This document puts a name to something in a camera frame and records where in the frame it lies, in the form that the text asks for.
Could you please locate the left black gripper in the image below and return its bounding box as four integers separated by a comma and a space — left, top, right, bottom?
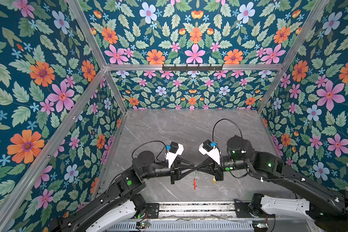
142, 155, 199, 185

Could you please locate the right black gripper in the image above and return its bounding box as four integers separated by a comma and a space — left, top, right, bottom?
197, 156, 250, 181

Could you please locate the metal keyring with red handle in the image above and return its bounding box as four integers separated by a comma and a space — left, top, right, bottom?
193, 170, 199, 190

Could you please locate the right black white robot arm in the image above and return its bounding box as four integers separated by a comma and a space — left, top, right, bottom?
198, 135, 348, 232

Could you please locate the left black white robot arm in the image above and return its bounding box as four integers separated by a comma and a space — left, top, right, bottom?
49, 151, 175, 232

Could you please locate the left small circuit board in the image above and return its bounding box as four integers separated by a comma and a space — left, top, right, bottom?
135, 221, 150, 231

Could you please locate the small circuit board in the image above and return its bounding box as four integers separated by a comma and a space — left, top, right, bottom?
135, 221, 150, 231
252, 221, 269, 232

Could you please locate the right small circuit board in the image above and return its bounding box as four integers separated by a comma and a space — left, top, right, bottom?
252, 221, 269, 232

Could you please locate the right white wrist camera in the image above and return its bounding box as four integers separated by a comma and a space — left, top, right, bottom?
198, 140, 221, 165

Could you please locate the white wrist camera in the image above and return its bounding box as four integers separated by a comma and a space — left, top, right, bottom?
198, 140, 221, 165
165, 142, 184, 168

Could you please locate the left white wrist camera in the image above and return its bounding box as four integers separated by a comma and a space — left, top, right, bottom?
165, 142, 184, 168

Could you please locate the left camera black cable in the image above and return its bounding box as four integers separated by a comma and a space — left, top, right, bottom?
131, 140, 169, 161

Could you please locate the camera black cable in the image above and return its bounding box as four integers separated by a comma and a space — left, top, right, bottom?
211, 118, 244, 143
131, 140, 169, 161

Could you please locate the right camera black cable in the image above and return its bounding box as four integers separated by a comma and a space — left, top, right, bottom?
211, 118, 244, 143

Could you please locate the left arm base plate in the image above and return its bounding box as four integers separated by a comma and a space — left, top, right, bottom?
138, 203, 160, 220

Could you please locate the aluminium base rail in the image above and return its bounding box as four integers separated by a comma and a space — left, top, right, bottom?
104, 200, 325, 232

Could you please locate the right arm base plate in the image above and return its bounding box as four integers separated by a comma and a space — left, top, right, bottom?
234, 194, 276, 218

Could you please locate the black hook rail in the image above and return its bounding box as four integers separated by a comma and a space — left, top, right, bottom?
161, 64, 223, 72

